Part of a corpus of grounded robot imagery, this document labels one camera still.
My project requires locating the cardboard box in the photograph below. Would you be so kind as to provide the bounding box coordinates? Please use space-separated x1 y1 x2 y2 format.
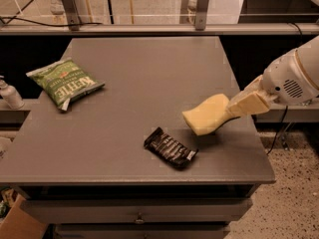
0 195 48 239

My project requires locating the white spray bottle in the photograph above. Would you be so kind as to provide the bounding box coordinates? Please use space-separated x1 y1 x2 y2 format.
0 76 24 110

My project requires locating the green kettle chips bag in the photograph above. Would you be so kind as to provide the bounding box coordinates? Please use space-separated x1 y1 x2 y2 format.
26 59 105 112

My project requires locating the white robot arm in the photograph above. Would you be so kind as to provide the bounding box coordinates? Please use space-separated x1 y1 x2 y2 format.
226 37 319 118

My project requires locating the black cable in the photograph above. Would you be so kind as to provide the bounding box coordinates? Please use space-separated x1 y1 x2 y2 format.
0 15 103 28

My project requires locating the grey drawer cabinet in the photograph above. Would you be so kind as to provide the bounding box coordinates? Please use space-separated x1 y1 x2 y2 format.
0 37 275 239

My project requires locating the grey metal bracket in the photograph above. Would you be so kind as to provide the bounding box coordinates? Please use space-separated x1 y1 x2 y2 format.
194 0 209 31
61 0 80 31

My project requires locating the grey metal bracket right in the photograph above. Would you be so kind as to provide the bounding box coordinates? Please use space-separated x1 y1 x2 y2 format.
194 0 209 31

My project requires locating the yellow sponge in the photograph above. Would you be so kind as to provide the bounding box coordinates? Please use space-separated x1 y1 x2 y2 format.
182 94 234 135

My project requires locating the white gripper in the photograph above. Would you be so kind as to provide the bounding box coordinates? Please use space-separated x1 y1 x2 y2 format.
226 48 316 118

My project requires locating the grey metal bracket left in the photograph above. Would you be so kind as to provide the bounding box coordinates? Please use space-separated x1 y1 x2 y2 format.
61 0 80 31

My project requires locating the grey metal rail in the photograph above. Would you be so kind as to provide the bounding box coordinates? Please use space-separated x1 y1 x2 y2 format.
0 23 319 36

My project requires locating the black rxbar chocolate wrapper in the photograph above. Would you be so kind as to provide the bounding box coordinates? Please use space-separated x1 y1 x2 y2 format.
144 127 198 169

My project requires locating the metal drawer knob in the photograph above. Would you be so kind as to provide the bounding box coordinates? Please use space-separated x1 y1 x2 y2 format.
135 213 145 225

